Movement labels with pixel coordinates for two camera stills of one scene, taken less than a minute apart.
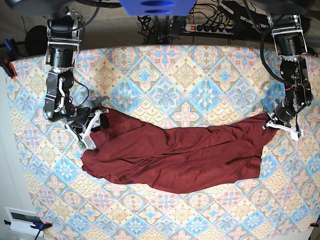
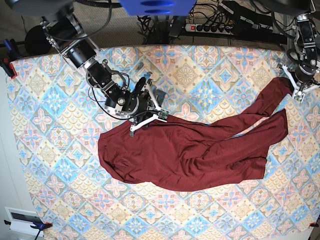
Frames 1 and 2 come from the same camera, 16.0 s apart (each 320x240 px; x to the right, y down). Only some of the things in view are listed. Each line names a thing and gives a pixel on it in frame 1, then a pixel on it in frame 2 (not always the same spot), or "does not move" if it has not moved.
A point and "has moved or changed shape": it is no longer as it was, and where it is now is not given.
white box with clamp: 21,220 does not move
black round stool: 36,40 does not move
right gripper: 284,114 -> 305,71
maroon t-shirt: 175,159 has moved or changed shape
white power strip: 212,29 does not move
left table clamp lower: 38,226 does not move
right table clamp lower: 314,224 does not move
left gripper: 78,117 -> 128,105
